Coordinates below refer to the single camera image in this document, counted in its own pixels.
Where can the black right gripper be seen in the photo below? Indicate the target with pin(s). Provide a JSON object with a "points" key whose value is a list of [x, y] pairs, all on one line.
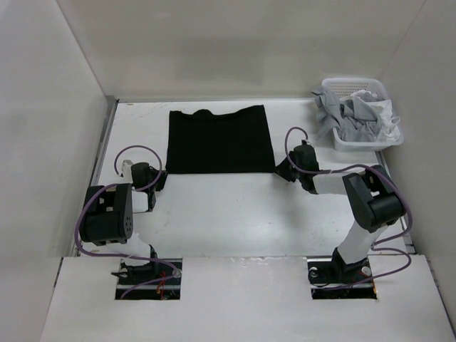
{"points": [[281, 169]]}

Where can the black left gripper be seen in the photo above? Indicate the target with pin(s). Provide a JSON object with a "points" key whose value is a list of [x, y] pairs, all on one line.
{"points": [[161, 181]]}

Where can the black tank top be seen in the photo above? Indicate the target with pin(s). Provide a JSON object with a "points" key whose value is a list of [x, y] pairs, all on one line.
{"points": [[205, 143]]}

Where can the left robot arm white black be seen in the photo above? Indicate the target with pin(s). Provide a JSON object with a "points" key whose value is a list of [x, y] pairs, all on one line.
{"points": [[108, 222]]}

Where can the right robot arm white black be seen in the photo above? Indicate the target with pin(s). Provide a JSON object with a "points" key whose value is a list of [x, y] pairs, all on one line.
{"points": [[373, 201]]}

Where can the grey tank top in basket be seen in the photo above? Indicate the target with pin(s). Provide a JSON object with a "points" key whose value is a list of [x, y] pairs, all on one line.
{"points": [[334, 113]]}

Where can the white tank top in basket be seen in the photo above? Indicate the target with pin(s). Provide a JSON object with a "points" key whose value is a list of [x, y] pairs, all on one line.
{"points": [[374, 119]]}

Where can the white plastic laundry basket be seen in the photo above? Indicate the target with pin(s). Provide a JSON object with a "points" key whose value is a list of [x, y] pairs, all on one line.
{"points": [[343, 88]]}

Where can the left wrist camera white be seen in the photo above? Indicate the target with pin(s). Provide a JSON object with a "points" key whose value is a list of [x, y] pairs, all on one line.
{"points": [[126, 169]]}

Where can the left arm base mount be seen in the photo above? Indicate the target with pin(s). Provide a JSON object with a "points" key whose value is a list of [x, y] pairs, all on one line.
{"points": [[152, 282]]}

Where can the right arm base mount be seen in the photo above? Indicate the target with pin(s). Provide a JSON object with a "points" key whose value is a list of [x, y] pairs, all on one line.
{"points": [[334, 280]]}

